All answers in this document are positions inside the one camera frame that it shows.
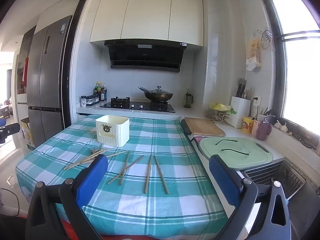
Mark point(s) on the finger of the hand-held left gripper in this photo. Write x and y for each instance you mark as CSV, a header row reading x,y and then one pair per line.
x,y
10,130

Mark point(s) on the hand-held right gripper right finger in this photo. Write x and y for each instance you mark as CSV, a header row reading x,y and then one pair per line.
x,y
225,180

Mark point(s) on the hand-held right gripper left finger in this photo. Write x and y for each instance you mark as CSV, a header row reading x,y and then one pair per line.
x,y
92,180

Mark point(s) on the cream ribbed utensil holder box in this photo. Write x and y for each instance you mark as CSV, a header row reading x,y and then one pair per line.
x,y
112,135

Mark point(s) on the set of wooden chopsticks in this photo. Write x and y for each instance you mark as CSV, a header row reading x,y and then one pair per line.
x,y
148,175

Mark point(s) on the cardboard box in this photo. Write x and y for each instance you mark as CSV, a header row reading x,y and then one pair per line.
x,y
28,135

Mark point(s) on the pale green plastic lid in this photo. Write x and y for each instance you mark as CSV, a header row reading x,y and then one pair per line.
x,y
235,158

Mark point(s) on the pink cloth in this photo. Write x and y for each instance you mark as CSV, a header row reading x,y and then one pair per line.
x,y
198,140

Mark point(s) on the metal dish rack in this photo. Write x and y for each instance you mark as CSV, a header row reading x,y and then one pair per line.
x,y
282,177

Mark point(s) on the wooden cutting board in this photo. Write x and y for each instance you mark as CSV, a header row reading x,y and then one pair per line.
x,y
203,126

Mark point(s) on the yellow printed mug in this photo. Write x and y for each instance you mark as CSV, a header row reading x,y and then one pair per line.
x,y
248,124

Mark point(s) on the pink cup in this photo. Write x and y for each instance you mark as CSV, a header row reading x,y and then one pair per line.
x,y
255,128

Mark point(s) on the grey refrigerator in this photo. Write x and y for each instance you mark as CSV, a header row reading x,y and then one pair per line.
x,y
47,80

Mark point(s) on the purple soap dispenser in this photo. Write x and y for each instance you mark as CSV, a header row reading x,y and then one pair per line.
x,y
263,130

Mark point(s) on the white knife block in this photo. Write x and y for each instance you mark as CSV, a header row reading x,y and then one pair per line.
x,y
240,112

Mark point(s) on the white utensil cup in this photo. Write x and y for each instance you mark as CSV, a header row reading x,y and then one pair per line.
x,y
261,118

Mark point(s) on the yellow plastic bag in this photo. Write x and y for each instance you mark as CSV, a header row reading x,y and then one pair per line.
x,y
218,107

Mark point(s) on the garlic bulb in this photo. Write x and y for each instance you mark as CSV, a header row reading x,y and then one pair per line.
x,y
277,124
283,127

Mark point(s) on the teal checked tablecloth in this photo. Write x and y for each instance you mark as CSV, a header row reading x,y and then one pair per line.
x,y
162,135

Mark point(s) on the white spice jar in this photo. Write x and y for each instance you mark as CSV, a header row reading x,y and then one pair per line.
x,y
83,101

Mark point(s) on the black spice jar rack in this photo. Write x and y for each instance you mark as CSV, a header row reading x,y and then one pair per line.
x,y
93,100

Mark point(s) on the dark soy sauce bottle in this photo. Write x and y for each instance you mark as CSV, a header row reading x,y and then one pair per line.
x,y
102,95

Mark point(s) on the black gas cooktop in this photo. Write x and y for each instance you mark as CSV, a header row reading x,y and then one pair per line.
x,y
135,106

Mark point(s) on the blue bottle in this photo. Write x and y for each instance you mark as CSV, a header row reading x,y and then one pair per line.
x,y
105,93

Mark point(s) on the yellow-capped sauce bottle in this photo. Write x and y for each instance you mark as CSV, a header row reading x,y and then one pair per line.
x,y
99,88

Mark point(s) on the dark wok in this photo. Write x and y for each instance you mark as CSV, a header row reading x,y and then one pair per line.
x,y
157,98

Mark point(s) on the glass wok lid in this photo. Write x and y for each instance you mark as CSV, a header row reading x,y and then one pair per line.
x,y
158,92

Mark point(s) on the window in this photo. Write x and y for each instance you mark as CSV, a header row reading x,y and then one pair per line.
x,y
300,80

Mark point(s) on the hanging printed bag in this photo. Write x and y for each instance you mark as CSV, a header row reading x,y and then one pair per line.
x,y
253,52

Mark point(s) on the black range hood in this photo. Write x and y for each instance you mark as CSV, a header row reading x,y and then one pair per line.
x,y
145,57

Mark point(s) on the wall socket with plug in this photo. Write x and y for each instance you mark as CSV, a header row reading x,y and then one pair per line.
x,y
256,101

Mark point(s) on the dark door frame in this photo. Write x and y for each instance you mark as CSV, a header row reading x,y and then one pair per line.
x,y
75,55

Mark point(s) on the white wall cabinet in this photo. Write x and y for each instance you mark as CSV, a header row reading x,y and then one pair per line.
x,y
145,15

